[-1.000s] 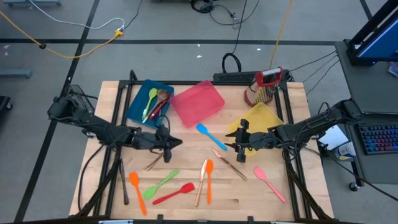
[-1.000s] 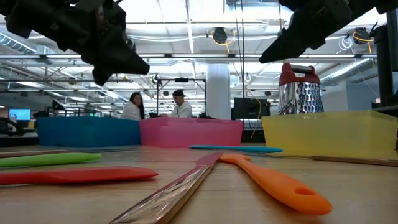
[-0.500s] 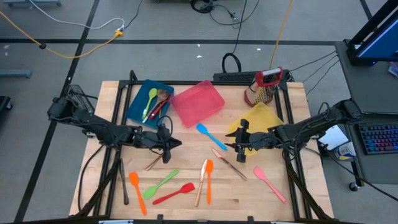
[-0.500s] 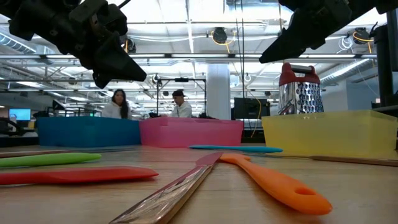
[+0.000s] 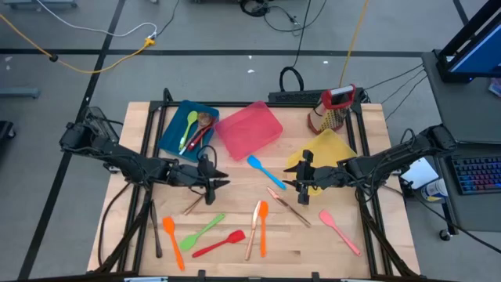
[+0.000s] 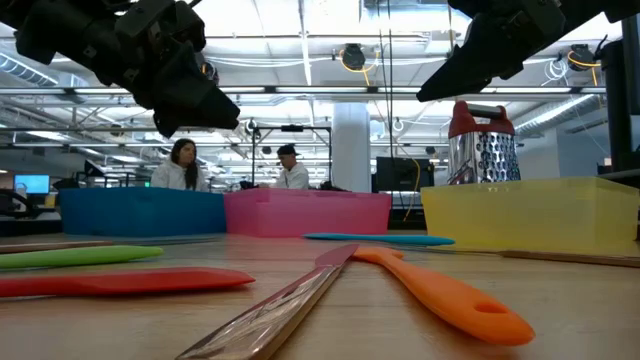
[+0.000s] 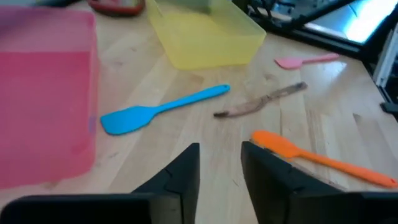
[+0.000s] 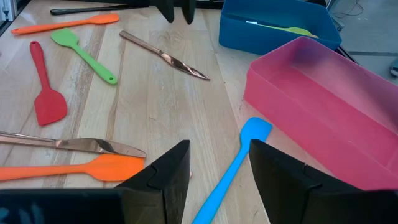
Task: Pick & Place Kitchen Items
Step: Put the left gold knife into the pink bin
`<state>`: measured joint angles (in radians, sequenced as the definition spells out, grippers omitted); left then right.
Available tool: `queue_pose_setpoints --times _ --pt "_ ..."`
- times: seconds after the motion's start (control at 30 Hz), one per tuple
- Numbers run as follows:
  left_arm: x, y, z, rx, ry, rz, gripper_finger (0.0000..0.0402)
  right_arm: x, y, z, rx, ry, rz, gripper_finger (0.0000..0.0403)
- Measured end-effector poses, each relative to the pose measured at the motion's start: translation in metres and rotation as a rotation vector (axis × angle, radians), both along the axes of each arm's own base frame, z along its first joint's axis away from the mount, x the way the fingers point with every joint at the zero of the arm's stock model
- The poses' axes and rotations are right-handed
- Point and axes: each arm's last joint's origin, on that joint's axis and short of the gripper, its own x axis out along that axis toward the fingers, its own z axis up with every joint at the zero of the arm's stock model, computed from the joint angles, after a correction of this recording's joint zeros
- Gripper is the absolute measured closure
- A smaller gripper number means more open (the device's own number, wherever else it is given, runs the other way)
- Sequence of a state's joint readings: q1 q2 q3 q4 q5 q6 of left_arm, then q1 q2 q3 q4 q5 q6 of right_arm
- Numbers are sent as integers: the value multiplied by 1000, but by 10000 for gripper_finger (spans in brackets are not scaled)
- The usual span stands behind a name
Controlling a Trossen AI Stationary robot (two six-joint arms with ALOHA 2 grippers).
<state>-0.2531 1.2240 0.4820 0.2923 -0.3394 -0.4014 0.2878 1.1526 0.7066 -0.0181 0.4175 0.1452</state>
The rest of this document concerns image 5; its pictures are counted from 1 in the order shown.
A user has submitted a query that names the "black knife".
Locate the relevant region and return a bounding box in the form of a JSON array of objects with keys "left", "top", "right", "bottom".
[{"left": 150, "top": 198, "right": 164, "bottom": 259}]

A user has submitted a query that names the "green silicone spatula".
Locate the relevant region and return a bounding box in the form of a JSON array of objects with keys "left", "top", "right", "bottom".
[{"left": 178, "top": 212, "right": 227, "bottom": 252}]

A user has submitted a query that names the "yellow hanging cable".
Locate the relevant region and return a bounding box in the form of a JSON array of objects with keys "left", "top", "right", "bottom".
[{"left": 338, "top": 0, "right": 370, "bottom": 88}]

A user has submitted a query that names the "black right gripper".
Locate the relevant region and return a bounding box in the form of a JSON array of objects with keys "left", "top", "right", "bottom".
[{"left": 282, "top": 150, "right": 348, "bottom": 205}]

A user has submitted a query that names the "pink plastic bin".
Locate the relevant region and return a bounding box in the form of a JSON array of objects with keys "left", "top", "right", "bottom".
[{"left": 214, "top": 100, "right": 284, "bottom": 162}]

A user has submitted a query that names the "green silicone spoon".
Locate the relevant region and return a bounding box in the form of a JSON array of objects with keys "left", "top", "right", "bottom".
[{"left": 178, "top": 110, "right": 199, "bottom": 152}]

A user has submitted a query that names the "red silicone spatula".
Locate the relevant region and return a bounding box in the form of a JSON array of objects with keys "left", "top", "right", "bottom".
[{"left": 191, "top": 229, "right": 247, "bottom": 259}]

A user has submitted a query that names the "white blue can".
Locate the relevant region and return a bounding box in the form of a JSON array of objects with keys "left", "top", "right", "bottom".
[{"left": 420, "top": 178, "right": 449, "bottom": 203}]

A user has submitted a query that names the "dark wooden spoon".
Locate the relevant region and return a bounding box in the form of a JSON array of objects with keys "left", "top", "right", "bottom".
[{"left": 179, "top": 112, "right": 214, "bottom": 156}]

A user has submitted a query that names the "red silicone spoon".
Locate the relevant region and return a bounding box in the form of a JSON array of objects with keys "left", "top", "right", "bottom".
[{"left": 186, "top": 123, "right": 215, "bottom": 152}]

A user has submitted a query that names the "black chair wheel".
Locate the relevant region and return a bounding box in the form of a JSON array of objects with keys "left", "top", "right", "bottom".
[{"left": 0, "top": 120, "right": 16, "bottom": 142}]

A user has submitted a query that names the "orange silicone spoon spatula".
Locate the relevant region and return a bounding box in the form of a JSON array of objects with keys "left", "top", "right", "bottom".
[{"left": 258, "top": 200, "right": 270, "bottom": 259}]

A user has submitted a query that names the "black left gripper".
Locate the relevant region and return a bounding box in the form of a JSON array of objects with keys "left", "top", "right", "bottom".
[{"left": 168, "top": 154, "right": 232, "bottom": 206}]

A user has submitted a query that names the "grey desk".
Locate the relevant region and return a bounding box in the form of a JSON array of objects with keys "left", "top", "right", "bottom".
[{"left": 421, "top": 49, "right": 501, "bottom": 233}]

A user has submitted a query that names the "black table frame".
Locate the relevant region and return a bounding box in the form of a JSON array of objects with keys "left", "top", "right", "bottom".
[{"left": 93, "top": 88, "right": 422, "bottom": 281}]

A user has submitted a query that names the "yellow floor cable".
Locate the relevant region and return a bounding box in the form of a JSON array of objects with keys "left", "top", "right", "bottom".
[{"left": 0, "top": 13, "right": 157, "bottom": 75}]

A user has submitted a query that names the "backlit keyboard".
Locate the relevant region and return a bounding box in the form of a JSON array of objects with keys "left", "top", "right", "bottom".
[{"left": 452, "top": 155, "right": 501, "bottom": 196}]

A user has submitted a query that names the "yellow plastic bin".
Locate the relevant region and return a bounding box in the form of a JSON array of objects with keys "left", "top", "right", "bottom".
[{"left": 285, "top": 128, "right": 358, "bottom": 197}]

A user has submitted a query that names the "black power strip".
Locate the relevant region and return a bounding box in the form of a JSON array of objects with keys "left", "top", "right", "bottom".
[{"left": 268, "top": 89, "right": 326, "bottom": 104}]

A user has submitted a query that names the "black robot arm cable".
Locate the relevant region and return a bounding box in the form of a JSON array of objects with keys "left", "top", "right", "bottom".
[{"left": 96, "top": 182, "right": 132, "bottom": 269}]

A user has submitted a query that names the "blue silicone spatula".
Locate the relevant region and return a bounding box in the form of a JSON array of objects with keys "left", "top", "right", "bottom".
[{"left": 246, "top": 154, "right": 288, "bottom": 191}]

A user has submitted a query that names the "white cable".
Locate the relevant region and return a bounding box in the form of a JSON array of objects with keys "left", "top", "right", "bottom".
[{"left": 34, "top": 0, "right": 159, "bottom": 39}]

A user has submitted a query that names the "pink silicone spatula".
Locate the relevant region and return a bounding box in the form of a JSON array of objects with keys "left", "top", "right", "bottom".
[{"left": 318, "top": 208, "right": 363, "bottom": 258}]

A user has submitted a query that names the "grey metal base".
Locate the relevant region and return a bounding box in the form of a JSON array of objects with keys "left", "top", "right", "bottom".
[
  {"left": 3, "top": 0, "right": 78, "bottom": 9},
  {"left": 0, "top": 88, "right": 40, "bottom": 99}
]

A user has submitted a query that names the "box grater red handle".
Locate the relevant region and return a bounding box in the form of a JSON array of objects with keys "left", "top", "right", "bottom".
[{"left": 306, "top": 83, "right": 358, "bottom": 136}]

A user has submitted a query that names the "teal blue plastic bin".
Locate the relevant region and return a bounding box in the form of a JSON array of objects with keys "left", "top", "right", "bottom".
[{"left": 157, "top": 99, "right": 220, "bottom": 164}]

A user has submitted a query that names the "computer monitor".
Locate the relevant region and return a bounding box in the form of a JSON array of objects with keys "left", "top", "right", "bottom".
[{"left": 447, "top": 21, "right": 501, "bottom": 78}]

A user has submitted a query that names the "black looped cable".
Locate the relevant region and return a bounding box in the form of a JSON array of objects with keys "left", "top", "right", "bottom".
[{"left": 278, "top": 0, "right": 313, "bottom": 93}]

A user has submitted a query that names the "black cable bundle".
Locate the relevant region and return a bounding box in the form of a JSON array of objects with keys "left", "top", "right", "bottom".
[{"left": 239, "top": 0, "right": 314, "bottom": 34}]

